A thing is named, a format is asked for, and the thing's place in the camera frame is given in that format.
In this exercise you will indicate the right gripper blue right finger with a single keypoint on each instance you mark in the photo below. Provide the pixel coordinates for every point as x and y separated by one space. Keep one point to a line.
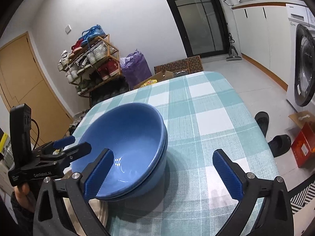
230 173

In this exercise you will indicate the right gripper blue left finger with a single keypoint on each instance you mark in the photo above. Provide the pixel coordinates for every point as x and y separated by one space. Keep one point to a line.
95 173

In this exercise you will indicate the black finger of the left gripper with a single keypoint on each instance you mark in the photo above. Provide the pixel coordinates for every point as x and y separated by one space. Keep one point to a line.
75 153

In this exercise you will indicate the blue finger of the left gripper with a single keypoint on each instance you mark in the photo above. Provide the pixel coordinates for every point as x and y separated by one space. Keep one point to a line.
60 144

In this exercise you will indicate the cream plate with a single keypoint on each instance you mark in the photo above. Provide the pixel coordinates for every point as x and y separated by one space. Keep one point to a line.
99 207

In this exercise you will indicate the light blue bowl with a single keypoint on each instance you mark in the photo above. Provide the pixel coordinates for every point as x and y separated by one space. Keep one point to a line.
150 182

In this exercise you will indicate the dark blue bowl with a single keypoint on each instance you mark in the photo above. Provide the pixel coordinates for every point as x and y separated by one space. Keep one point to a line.
135 133

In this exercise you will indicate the white kitchen base cabinets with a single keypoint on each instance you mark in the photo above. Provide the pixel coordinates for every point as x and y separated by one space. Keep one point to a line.
264 37

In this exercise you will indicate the person's left hand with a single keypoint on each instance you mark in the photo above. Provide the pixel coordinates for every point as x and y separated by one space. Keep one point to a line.
25 197

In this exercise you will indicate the black slipper near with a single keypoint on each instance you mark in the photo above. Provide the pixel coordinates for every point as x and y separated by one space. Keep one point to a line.
280 145

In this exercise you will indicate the black slipper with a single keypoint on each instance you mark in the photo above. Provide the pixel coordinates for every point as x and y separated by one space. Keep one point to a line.
262 119
280 145

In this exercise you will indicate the black white patterned rug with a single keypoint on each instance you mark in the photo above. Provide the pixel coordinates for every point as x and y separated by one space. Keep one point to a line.
301 195

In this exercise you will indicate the black slipper far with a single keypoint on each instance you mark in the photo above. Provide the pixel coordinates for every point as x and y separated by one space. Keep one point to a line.
262 119

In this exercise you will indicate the wooden door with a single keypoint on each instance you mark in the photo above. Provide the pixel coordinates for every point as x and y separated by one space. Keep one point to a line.
23 81

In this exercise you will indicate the cardboard box orange red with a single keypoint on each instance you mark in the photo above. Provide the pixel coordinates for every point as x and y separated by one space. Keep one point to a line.
303 145

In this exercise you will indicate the teal plaid tablecloth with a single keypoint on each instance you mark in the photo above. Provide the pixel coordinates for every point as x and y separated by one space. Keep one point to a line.
202 113

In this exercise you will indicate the wooden shoe rack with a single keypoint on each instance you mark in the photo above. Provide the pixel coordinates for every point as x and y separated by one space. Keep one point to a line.
91 63

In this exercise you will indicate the purple plastic bag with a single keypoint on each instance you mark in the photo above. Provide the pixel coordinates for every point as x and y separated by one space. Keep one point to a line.
135 68

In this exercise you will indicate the cardboard box with snacks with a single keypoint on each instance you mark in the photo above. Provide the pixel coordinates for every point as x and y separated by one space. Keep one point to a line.
159 77

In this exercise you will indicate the patterned brown doormat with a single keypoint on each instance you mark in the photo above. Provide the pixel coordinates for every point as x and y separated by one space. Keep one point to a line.
191 65

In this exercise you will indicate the upright vacuum cleaner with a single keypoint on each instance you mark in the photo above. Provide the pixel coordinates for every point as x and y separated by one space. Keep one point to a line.
233 53

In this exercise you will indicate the white washing machine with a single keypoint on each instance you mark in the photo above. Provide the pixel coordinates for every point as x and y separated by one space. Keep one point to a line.
300 92

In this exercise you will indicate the black framed glass door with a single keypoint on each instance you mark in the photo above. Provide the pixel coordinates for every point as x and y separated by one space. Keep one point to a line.
202 26

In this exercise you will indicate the white wall switch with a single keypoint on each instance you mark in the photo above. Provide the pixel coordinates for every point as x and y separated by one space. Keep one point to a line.
68 29

